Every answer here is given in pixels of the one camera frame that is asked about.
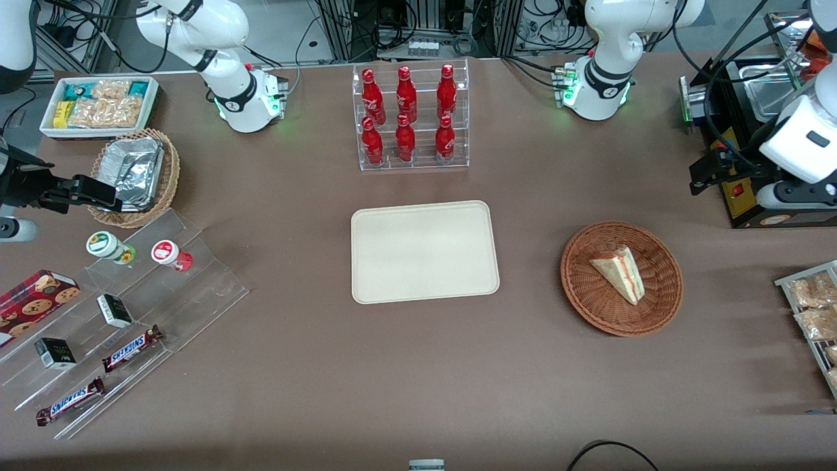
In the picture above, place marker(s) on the small black box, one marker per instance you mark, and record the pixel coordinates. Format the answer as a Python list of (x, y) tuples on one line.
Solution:
[(55, 353), (115, 311)]

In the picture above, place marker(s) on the red cola bottle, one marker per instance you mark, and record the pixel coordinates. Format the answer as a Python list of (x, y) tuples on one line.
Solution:
[(373, 144), (446, 93), (406, 95), (405, 141), (373, 98), (445, 140)]

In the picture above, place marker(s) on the small grey device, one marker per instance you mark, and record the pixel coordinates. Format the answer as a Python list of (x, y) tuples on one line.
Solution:
[(426, 465)]

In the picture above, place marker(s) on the red cookie box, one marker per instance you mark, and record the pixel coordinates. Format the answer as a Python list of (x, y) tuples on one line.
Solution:
[(36, 302)]

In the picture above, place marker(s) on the Snickers bar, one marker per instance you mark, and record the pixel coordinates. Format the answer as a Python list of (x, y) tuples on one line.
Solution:
[(69, 400), (131, 348)]

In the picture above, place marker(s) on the clear bag of snacks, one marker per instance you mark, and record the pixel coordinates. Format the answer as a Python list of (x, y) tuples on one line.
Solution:
[(832, 356), (811, 292), (817, 323)]

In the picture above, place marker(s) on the clear acrylic bottle rack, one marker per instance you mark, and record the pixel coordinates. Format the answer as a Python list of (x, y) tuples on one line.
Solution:
[(422, 157)]

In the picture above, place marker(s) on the triangle sandwich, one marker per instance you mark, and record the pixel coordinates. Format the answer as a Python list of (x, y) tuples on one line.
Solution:
[(618, 275)]

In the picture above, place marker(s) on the black countertop appliance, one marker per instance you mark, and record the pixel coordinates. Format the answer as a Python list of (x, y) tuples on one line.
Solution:
[(752, 209)]

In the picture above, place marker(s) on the white power strip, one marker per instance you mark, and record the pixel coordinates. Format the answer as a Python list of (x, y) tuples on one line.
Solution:
[(424, 47)]

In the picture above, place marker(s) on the yellow snack packet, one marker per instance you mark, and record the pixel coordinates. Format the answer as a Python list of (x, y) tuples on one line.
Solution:
[(62, 113)]

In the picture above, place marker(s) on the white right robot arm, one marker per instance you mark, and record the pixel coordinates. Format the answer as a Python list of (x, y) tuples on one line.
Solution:
[(229, 98)]

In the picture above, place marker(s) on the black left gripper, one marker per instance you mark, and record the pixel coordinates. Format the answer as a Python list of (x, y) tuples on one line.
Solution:
[(731, 166)]

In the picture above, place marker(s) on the clear acrylic stepped stand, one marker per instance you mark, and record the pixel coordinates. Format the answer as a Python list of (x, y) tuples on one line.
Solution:
[(189, 288)]

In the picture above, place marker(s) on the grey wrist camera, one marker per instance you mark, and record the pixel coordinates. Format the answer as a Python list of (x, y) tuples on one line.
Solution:
[(794, 195), (18, 230)]

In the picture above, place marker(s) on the beige plastic tray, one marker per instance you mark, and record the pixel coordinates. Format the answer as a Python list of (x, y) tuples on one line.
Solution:
[(425, 252)]

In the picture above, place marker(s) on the clear bag of crackers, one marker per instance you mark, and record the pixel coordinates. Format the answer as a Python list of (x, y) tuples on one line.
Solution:
[(112, 89), (108, 113)]

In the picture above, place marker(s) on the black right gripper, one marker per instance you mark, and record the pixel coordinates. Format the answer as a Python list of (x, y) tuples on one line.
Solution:
[(18, 184)]

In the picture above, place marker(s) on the brown wicker basket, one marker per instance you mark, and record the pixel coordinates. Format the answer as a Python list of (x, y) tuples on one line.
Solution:
[(660, 294)]

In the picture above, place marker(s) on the tan wicker basket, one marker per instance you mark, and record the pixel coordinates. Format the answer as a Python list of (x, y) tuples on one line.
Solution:
[(171, 176)]

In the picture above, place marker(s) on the steel appliance pan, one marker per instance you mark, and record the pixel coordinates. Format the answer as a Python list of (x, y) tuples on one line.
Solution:
[(771, 91)]

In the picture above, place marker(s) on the silver foil container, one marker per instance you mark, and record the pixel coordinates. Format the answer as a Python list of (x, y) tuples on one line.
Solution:
[(134, 169)]

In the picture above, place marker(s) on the steel shelf with food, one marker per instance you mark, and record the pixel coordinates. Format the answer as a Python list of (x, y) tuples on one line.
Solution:
[(801, 39)]

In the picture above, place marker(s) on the teal snack packet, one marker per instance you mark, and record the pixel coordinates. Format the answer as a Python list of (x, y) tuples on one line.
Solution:
[(139, 87), (77, 91)]

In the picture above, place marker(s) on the white plastic bin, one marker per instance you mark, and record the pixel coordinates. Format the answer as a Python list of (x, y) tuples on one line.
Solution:
[(152, 108)]

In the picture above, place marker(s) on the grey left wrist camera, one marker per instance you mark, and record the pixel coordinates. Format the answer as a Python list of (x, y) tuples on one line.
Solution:
[(794, 195)]

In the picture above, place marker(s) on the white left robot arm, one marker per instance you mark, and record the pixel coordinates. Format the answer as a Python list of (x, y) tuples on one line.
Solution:
[(601, 78)]

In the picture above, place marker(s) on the red lid cup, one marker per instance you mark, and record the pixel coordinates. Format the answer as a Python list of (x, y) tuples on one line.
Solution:
[(167, 253)]

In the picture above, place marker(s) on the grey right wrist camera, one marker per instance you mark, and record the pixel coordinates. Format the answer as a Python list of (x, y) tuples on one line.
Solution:
[(18, 230)]

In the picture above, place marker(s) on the green lid cup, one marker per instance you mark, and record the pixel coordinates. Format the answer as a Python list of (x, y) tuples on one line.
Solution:
[(104, 244)]

